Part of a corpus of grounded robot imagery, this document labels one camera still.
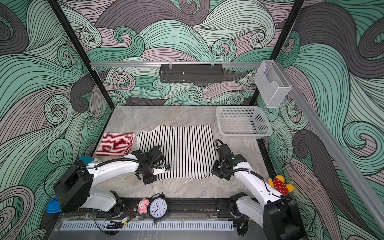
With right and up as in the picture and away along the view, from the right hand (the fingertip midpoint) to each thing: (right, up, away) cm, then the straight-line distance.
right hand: (214, 172), depth 82 cm
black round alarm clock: (-29, -13, -11) cm, 34 cm away
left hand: (-35, -2, +1) cm, 35 cm away
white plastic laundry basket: (+26, +28, +28) cm, 47 cm away
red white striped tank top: (-64, +14, +13) cm, 67 cm away
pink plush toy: (-37, -12, -11) cm, 40 cm away
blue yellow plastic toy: (-76, -9, -16) cm, 78 cm away
